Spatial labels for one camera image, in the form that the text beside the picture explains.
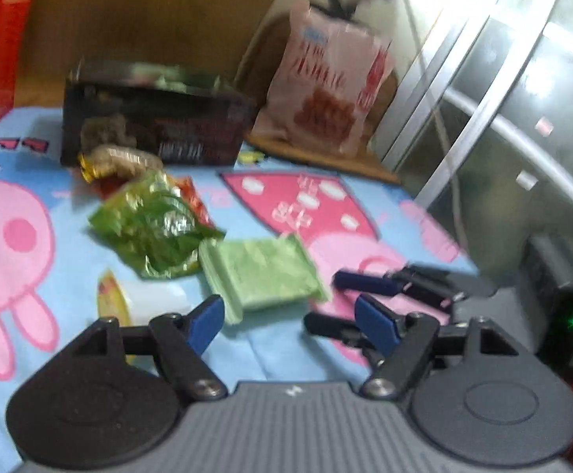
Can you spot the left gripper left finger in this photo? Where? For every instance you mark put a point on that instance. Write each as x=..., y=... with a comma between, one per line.
x=114, y=397

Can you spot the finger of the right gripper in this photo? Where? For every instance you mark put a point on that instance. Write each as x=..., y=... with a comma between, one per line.
x=435, y=287
x=348, y=339

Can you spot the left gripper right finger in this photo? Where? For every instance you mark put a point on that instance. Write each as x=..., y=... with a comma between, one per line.
x=472, y=394

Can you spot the yellow lid milk tea cup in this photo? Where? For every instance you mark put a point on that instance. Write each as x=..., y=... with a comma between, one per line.
x=135, y=303

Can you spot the pale green snack packet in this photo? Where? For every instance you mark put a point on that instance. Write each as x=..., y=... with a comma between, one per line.
x=256, y=274

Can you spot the green peas clear bag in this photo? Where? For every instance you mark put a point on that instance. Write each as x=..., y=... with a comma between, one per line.
x=152, y=228

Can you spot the red spicy snack packet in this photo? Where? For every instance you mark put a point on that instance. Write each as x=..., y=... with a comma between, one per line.
x=186, y=191

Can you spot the gold peanut snack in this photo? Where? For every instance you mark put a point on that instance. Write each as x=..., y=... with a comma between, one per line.
x=112, y=160

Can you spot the cartoon pig blue bedsheet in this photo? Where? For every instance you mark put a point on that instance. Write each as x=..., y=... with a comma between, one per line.
x=50, y=264

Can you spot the pink fried dough snack bag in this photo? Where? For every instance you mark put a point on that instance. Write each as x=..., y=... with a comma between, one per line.
x=325, y=85

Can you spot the black open snack box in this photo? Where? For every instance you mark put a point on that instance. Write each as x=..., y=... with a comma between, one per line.
x=180, y=116

